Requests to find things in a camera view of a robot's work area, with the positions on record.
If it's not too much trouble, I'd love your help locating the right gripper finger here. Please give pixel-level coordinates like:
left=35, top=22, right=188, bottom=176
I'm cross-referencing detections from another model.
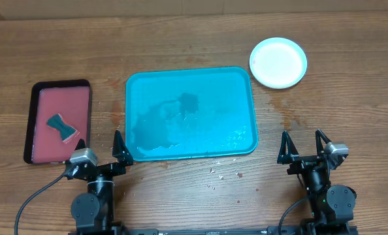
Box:
left=315, top=129, right=331, bottom=155
left=278, top=131, right=299, bottom=163

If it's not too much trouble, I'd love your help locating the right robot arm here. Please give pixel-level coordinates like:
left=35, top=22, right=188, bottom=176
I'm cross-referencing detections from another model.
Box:
left=275, top=129, right=358, bottom=235

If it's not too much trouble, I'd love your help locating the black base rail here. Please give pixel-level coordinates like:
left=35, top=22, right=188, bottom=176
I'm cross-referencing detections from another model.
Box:
left=68, top=225, right=359, bottom=235

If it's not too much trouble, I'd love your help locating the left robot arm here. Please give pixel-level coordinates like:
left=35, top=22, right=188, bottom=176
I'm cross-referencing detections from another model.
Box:
left=65, top=131, right=133, bottom=234

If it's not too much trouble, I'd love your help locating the teal plastic tray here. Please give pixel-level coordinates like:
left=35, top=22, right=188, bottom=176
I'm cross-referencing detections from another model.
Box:
left=125, top=67, right=259, bottom=161

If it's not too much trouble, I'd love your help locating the black tray with red liquid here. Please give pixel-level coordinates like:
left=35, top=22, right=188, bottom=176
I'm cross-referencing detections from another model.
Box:
left=24, top=79, right=92, bottom=164

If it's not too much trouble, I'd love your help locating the light blue plate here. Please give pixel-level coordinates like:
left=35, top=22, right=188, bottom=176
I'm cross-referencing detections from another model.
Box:
left=249, top=37, right=308, bottom=89

